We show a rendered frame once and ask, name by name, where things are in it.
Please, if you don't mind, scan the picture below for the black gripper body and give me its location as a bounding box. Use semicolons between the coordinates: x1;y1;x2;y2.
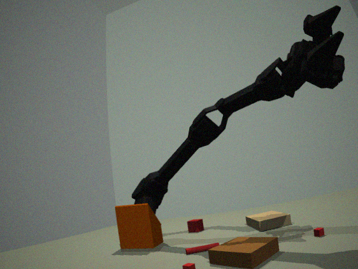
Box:
290;15;333;89

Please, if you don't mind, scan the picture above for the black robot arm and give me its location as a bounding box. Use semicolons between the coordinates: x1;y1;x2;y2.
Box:
132;41;345;214

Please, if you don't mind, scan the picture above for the long red bar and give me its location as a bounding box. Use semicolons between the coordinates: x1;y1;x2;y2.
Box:
185;243;219;254

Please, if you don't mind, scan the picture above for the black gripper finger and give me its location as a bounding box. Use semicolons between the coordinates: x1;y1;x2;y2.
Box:
308;5;341;35
307;31;344;76

